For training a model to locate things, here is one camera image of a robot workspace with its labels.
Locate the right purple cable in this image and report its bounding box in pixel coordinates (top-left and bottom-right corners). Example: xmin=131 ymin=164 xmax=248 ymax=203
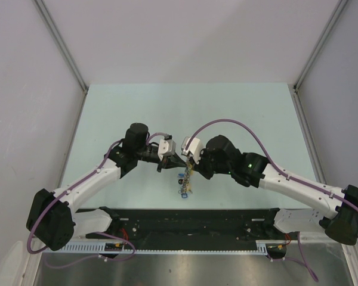
xmin=187 ymin=119 xmax=358 ymax=282

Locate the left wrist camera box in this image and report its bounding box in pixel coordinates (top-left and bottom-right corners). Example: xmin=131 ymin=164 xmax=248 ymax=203
xmin=158 ymin=135 xmax=176 ymax=161

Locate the round metal keyring organiser disc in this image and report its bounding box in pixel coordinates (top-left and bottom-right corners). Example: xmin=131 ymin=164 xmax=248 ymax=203
xmin=178 ymin=161 xmax=193 ymax=199

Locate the right aluminium frame post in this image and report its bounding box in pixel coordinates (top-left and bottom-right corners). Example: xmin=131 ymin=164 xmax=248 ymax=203
xmin=292 ymin=0 xmax=351 ymax=93

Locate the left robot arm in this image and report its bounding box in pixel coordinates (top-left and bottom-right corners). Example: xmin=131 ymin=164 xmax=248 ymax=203
xmin=26 ymin=123 xmax=186 ymax=254

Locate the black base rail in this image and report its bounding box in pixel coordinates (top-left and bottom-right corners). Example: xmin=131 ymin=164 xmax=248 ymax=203
xmin=74 ymin=208 xmax=337 ymax=250

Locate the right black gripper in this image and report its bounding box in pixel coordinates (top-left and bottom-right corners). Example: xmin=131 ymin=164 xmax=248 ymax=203
xmin=189 ymin=147 xmax=232 ymax=181

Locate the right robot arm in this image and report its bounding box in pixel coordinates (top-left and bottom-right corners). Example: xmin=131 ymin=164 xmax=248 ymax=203
xmin=181 ymin=135 xmax=358 ymax=245

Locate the white slotted cable duct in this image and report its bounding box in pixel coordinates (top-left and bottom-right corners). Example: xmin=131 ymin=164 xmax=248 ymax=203
xmin=62 ymin=240 xmax=271 ymax=257

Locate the aluminium frame post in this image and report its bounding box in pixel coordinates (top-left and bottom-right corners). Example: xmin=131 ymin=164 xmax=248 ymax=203
xmin=32 ymin=0 xmax=88 ymax=95
xmin=292 ymin=0 xmax=351 ymax=93

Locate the left aluminium frame post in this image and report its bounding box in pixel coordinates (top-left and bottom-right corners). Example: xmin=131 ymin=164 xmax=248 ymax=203
xmin=32 ymin=0 xmax=88 ymax=95

